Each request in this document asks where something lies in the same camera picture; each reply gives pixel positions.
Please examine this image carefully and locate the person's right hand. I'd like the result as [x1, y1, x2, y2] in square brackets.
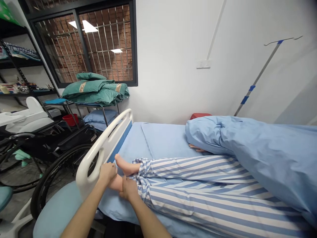
[119, 175, 141, 202]

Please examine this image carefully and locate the person's left hand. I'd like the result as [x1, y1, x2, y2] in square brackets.
[98, 161, 118, 186]

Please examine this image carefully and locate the patient doll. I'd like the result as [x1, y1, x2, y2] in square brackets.
[109, 143, 317, 238]

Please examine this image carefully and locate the white bed footboard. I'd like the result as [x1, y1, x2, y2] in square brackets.
[75, 108, 134, 199]

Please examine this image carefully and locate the blue pillow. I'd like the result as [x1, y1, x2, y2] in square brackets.
[83, 109, 119, 130]

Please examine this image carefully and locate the light blue bed sheet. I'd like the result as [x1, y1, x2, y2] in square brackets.
[97, 121, 317, 238]

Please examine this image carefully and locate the black wheelchair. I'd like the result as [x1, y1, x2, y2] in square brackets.
[0, 123, 100, 220]

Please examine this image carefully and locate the red bucket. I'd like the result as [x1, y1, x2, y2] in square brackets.
[62, 114, 80, 127]

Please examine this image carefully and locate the light blue padded chair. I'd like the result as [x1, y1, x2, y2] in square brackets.
[32, 180, 102, 238]

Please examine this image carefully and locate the folded green quilt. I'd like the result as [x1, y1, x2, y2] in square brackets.
[61, 72, 130, 107]

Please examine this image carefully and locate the small blue topped table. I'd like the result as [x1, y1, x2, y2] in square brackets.
[42, 98, 75, 130]

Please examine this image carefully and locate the white plastic commode seat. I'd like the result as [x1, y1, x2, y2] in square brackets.
[0, 96, 55, 134]

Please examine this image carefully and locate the red box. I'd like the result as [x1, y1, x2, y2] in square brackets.
[190, 113, 213, 121]

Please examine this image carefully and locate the teal padded stool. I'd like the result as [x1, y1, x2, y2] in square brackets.
[0, 186, 14, 214]

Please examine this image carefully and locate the black framed barred window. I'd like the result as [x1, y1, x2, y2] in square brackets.
[24, 0, 139, 88]

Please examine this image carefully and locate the black metal shelf unit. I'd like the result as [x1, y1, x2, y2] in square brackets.
[0, 0, 61, 106]

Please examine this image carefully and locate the light blue duvet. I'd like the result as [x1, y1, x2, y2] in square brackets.
[184, 115, 317, 221]

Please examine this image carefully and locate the metal drip stand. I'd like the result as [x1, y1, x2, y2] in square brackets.
[233, 35, 303, 117]

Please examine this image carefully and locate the metal frame rack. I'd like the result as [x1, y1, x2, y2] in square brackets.
[74, 101, 121, 127]

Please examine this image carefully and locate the white wall socket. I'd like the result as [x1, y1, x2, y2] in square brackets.
[196, 59, 212, 69]

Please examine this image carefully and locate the white cable duct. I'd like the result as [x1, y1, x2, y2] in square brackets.
[207, 0, 227, 60]

